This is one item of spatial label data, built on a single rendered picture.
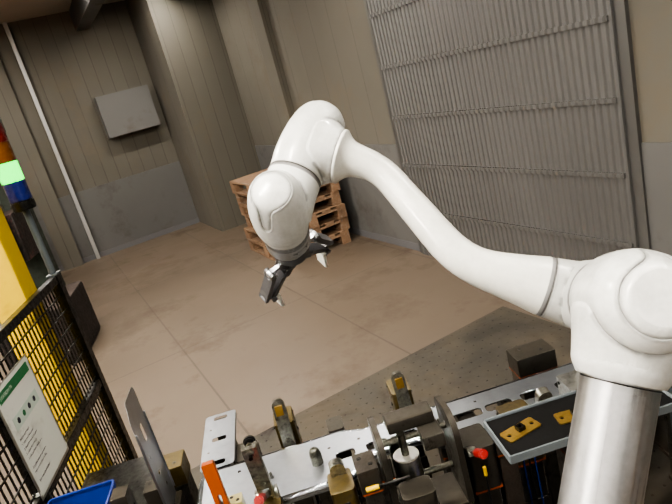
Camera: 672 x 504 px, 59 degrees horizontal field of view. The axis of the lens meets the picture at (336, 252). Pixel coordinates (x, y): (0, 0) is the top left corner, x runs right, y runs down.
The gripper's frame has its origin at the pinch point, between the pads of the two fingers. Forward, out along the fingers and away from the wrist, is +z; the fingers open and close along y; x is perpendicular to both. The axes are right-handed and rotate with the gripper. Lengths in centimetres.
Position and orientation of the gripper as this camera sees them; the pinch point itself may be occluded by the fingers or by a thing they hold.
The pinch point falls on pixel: (300, 280)
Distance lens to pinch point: 135.8
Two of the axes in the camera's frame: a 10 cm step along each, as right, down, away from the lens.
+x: -6.9, -6.4, 3.4
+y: 7.2, -6.5, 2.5
